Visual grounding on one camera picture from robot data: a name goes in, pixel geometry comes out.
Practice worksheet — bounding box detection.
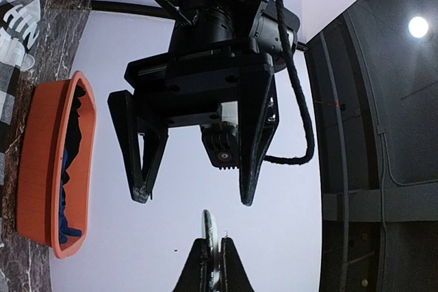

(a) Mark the black garment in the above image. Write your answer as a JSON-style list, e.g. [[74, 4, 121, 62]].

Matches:
[[62, 85, 86, 185]]

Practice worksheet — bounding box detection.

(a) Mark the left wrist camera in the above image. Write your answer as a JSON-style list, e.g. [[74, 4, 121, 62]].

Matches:
[[201, 122, 240, 170]]

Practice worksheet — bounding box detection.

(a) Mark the orange plastic basin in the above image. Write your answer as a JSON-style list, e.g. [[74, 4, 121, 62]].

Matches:
[[16, 71, 96, 259]]

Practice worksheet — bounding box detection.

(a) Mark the blue garment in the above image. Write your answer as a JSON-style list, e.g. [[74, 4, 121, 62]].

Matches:
[[57, 148, 85, 245]]

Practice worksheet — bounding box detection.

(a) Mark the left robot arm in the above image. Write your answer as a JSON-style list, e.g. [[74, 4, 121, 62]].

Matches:
[[107, 0, 285, 206]]

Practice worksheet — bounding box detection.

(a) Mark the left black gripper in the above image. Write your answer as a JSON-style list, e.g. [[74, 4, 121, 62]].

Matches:
[[107, 38, 279, 207]]

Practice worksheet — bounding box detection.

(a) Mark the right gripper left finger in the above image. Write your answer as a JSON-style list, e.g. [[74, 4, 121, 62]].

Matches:
[[173, 238, 209, 292]]

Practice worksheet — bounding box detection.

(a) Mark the black white plaid shirt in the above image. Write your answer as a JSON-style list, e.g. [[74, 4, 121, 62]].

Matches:
[[0, 0, 42, 248]]

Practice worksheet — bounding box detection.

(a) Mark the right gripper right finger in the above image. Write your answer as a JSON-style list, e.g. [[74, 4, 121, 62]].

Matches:
[[220, 237, 254, 292]]

